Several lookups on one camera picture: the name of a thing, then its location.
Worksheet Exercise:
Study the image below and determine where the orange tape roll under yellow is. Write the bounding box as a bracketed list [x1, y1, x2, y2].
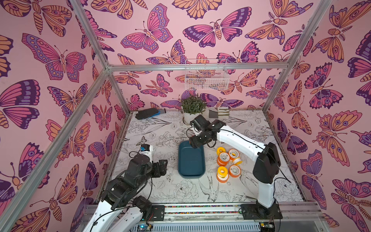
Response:
[216, 175, 229, 183]

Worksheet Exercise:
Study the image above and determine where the teal storage box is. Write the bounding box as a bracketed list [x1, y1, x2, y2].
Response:
[178, 140, 206, 179]

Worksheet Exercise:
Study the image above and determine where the yellow tape roll front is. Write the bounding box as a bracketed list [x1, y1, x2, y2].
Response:
[217, 166, 228, 178]

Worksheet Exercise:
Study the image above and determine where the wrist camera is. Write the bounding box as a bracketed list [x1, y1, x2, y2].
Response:
[190, 115, 210, 131]
[139, 144, 153, 155]

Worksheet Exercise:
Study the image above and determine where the white wire basket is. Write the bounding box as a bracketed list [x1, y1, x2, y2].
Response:
[184, 62, 230, 91]

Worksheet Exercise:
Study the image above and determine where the yellow white tape roll tilted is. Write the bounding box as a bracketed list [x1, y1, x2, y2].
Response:
[232, 158, 243, 165]

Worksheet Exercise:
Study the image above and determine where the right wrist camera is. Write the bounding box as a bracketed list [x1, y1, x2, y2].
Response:
[190, 115, 210, 131]

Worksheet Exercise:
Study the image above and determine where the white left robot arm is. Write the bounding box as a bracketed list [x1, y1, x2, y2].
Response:
[83, 154, 168, 232]

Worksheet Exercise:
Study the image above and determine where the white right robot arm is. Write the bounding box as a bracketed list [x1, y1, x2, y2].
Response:
[189, 115, 281, 209]

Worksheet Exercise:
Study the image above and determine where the green potted plant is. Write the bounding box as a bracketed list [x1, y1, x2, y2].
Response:
[181, 95, 206, 115]

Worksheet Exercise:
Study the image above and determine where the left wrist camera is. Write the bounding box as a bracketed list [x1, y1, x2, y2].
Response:
[139, 144, 153, 155]

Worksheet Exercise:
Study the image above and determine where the yellow tape roll back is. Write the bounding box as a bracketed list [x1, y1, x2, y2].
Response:
[216, 147, 227, 156]

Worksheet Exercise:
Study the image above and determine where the orange tape roll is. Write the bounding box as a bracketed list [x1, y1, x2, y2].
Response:
[216, 175, 229, 183]
[229, 149, 240, 160]
[217, 152, 230, 167]
[229, 165, 242, 178]

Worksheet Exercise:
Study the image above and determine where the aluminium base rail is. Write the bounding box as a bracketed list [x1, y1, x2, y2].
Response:
[81, 200, 325, 232]

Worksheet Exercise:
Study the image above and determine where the white plant pot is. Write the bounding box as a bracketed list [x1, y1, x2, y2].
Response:
[184, 113, 201, 125]

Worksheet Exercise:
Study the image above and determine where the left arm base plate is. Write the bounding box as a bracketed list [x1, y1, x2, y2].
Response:
[141, 205, 165, 222]

